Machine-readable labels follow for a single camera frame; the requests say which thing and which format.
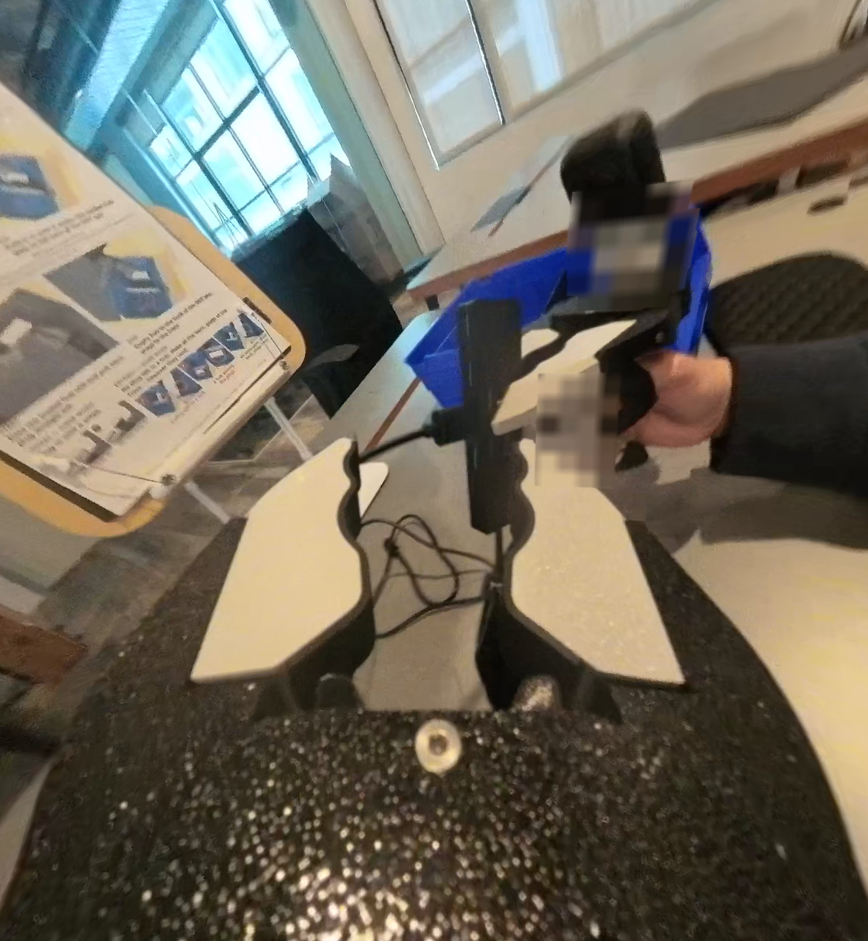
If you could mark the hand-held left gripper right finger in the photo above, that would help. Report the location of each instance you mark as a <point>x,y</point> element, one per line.
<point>588,588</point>

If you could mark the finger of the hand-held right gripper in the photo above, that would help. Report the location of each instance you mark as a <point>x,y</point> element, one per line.
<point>566,360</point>
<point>595,332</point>

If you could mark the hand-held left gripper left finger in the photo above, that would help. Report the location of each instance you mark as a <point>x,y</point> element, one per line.
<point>287,588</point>

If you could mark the black usb hub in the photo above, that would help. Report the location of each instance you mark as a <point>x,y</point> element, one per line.
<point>487,367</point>

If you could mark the blue plastic bin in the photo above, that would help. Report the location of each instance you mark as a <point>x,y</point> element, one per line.
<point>441,367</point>

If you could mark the person's right hand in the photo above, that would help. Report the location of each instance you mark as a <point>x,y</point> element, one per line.
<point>691,401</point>

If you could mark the large glass window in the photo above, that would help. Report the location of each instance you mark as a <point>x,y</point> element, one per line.
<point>551,59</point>

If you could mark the wooden edged table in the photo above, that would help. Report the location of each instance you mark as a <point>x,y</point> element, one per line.
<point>809,158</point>

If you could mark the black wrist rest pad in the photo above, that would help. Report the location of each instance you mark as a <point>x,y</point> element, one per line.
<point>809,294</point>

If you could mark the wooden column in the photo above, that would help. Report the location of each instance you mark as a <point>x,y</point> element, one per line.
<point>22,639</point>

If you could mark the printed instruction sheet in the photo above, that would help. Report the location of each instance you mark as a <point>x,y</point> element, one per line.
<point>73,331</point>

